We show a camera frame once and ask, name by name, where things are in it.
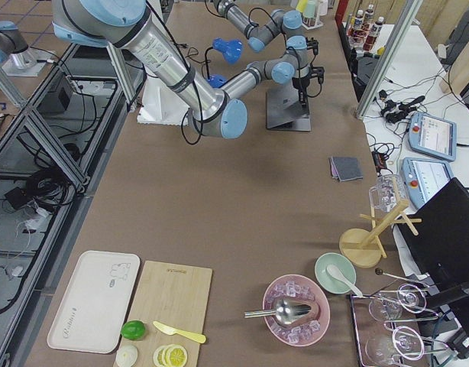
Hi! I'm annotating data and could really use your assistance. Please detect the upper wine glass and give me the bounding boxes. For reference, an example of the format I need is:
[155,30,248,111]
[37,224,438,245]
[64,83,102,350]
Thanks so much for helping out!
[368,283,429,323]

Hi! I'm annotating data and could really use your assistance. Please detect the blue teach pendant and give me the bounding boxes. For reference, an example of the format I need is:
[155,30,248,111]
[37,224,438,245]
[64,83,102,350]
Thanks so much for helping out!
[408,112,458,162]
[400,158,454,209]

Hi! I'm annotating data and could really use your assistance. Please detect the metal ice scoop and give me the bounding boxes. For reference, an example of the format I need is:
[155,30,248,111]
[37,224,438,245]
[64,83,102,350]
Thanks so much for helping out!
[244,298,312,326]

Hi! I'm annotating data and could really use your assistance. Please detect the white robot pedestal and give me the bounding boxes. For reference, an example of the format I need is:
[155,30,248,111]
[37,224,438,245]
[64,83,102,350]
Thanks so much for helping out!
[137,76,189,125]

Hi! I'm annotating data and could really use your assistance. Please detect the wooden mug tree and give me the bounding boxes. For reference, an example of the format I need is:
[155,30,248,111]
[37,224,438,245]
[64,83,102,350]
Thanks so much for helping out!
[339,200,422,268]

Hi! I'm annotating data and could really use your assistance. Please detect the wooden cutting board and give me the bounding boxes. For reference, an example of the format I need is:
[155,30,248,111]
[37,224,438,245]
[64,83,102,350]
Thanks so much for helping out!
[120,261,212,367]

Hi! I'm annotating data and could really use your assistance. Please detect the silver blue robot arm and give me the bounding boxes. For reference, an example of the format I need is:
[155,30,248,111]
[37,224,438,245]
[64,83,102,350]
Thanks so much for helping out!
[52,1,309,139]
[0,1,302,70]

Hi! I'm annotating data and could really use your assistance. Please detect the white plastic tray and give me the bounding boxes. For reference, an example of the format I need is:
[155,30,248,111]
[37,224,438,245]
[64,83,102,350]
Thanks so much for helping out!
[47,250,141,354]

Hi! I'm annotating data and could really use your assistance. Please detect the aluminium frame post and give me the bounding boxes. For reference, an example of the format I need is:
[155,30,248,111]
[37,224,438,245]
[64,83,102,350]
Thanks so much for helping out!
[355,0,423,120]

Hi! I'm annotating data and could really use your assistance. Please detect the upper blue teach pendant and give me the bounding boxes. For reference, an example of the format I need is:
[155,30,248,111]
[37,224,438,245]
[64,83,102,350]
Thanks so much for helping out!
[408,112,458,162]

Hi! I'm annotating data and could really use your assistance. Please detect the pink bowl with ice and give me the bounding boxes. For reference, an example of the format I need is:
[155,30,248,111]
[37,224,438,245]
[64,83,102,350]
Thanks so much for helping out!
[262,274,330,347]

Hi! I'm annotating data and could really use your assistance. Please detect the wine glass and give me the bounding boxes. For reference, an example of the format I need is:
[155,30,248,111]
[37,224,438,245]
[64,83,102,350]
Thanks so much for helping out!
[368,283,429,323]
[364,326,425,366]

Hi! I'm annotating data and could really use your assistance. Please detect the green lime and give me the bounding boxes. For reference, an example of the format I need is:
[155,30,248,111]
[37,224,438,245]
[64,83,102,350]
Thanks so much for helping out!
[121,320,146,340]

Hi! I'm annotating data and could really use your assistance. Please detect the grey laptop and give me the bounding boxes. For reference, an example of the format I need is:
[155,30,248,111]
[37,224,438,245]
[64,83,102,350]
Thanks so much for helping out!
[266,82,312,132]

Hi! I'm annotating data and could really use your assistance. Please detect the white onion half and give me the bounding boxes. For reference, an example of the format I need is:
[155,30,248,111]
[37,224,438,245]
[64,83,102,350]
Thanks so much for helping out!
[115,345,138,367]

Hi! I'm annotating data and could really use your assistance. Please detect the black wire glass rack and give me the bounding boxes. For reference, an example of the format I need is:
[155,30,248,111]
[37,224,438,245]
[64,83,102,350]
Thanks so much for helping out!
[349,268,453,366]

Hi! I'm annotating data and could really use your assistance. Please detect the white ceramic spoon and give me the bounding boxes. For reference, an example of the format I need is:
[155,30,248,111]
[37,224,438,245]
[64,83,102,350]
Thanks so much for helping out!
[326,264,363,297]

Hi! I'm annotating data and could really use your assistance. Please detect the lower blue teach pendant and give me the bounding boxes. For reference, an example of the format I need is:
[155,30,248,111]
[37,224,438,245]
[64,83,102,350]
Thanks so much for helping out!
[400,158,454,209]

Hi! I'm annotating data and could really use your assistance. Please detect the green ceramic bowl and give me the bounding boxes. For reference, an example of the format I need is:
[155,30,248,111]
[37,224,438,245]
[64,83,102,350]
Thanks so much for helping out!
[314,252,357,295]

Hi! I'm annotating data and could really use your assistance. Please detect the lemon slices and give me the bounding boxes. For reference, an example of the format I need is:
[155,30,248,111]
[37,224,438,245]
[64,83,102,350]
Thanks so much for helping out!
[153,344,188,367]

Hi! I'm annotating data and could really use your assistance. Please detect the black monitor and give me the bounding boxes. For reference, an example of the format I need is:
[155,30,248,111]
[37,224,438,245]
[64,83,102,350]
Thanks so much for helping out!
[399,178,469,336]

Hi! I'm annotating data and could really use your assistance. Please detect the bottles on side table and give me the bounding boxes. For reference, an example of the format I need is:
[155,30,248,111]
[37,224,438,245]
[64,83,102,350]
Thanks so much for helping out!
[346,3,384,52]

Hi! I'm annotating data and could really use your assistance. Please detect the grey cloth coaster stack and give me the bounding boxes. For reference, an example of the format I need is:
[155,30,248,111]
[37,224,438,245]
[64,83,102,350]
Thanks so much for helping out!
[329,156,363,182]

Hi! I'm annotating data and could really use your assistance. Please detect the clear glass mug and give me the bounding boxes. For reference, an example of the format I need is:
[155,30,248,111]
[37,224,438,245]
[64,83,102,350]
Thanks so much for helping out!
[369,174,408,213]

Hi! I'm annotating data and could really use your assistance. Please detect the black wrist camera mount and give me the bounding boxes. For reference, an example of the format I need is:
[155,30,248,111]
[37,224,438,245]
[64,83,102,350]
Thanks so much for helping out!
[310,66,325,85]

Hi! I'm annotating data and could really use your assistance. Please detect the lower wine glass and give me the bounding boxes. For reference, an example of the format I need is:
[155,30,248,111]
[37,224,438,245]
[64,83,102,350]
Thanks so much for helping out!
[364,326,425,366]

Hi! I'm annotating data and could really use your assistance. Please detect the cup rack with cups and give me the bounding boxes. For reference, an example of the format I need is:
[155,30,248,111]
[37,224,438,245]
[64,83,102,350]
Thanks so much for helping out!
[296,0,328,30]

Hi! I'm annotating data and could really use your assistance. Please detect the yellow plastic knife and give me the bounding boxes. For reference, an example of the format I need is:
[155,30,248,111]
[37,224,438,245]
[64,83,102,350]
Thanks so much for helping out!
[153,320,207,344]

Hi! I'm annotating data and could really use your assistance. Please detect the blue desk lamp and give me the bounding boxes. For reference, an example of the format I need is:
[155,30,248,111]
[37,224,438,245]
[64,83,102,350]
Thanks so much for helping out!
[204,37,243,88]

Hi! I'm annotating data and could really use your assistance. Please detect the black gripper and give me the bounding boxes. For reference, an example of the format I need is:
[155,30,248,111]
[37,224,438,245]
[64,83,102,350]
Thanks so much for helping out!
[292,75,310,108]

